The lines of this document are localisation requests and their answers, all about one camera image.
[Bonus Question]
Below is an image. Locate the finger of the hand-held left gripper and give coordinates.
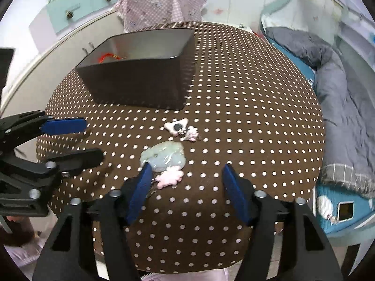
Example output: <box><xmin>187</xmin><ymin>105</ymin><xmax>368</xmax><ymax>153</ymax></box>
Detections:
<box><xmin>0</xmin><ymin>149</ymin><xmax>104</xmax><ymax>217</ymax></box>
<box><xmin>0</xmin><ymin>110</ymin><xmax>87</xmax><ymax>153</ymax></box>

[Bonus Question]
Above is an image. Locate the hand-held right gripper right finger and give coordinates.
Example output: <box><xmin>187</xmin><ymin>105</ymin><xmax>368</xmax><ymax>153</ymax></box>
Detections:
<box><xmin>222</xmin><ymin>164</ymin><xmax>343</xmax><ymax>281</ymax></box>

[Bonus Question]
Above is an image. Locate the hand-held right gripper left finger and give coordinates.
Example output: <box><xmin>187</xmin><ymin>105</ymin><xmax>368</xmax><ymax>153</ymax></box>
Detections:
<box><xmin>32</xmin><ymin>162</ymin><xmax>153</xmax><ymax>281</ymax></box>

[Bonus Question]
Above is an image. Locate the pink cloud charm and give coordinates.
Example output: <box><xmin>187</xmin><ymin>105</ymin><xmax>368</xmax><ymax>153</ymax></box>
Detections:
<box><xmin>156</xmin><ymin>165</ymin><xmax>184</xmax><ymax>189</ymax></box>

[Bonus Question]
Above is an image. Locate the pale green jade pendant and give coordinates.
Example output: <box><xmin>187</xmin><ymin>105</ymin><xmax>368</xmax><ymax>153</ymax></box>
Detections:
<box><xmin>140</xmin><ymin>141</ymin><xmax>186</xmax><ymax>172</ymax></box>

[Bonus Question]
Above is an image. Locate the white butterfly charm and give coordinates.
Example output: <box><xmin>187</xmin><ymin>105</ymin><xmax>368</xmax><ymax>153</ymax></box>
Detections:
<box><xmin>164</xmin><ymin>118</ymin><xmax>189</xmax><ymax>137</ymax></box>

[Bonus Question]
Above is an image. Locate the small pink flower charm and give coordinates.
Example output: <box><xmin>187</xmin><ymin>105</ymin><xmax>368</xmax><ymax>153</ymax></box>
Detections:
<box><xmin>186</xmin><ymin>126</ymin><xmax>200</xmax><ymax>142</ymax></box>

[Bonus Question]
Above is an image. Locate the rectangular metal tin box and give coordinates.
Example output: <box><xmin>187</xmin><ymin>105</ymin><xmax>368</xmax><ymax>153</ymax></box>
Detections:
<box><xmin>75</xmin><ymin>27</ymin><xmax>196</xmax><ymax>112</ymax></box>

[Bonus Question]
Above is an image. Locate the white low cabinet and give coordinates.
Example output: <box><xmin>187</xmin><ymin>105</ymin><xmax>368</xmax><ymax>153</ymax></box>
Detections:
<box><xmin>0</xmin><ymin>9</ymin><xmax>124</xmax><ymax>115</ymax></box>

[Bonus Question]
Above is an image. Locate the teal drawer unit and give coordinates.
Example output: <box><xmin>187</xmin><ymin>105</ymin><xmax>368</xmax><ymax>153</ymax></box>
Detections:
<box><xmin>29</xmin><ymin>0</ymin><xmax>124</xmax><ymax>40</ymax></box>

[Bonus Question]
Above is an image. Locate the brown polka dot tablecloth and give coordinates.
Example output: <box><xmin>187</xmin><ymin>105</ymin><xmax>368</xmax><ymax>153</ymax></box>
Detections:
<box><xmin>36</xmin><ymin>21</ymin><xmax>326</xmax><ymax>276</ymax></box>

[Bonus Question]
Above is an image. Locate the teal bedsheet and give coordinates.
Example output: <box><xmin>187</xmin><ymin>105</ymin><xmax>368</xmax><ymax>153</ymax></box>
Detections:
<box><xmin>261</xmin><ymin>15</ymin><xmax>375</xmax><ymax>235</ymax></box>

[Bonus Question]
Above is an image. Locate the light pink clothing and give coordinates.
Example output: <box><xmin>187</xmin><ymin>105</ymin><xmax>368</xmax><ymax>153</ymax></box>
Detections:
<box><xmin>141</xmin><ymin>268</ymin><xmax>244</xmax><ymax>281</ymax></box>

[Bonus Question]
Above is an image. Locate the smartphone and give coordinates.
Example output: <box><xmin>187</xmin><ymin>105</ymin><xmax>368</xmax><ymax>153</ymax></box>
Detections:
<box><xmin>337</xmin><ymin>201</ymin><xmax>355</xmax><ymax>221</ymax></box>

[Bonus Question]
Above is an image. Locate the grey duvet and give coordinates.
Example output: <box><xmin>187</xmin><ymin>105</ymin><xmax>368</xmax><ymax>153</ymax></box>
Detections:
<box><xmin>265</xmin><ymin>26</ymin><xmax>375</xmax><ymax>200</ymax></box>

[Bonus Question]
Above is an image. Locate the pink checked bear cloth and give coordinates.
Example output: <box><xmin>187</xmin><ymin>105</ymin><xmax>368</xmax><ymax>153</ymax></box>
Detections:
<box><xmin>113</xmin><ymin>0</ymin><xmax>207</xmax><ymax>33</ymax></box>

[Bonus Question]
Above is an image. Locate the white flat board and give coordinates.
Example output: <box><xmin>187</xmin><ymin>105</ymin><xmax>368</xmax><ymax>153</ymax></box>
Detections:
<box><xmin>231</xmin><ymin>22</ymin><xmax>255</xmax><ymax>36</ymax></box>

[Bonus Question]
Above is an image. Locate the white wardrobe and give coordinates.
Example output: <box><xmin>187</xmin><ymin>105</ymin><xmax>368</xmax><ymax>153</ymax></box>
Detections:
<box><xmin>199</xmin><ymin>0</ymin><xmax>293</xmax><ymax>27</ymax></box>

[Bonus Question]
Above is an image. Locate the teal bunk bed frame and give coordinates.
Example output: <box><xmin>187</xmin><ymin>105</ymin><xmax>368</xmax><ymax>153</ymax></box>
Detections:
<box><xmin>258</xmin><ymin>0</ymin><xmax>375</xmax><ymax>246</ymax></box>

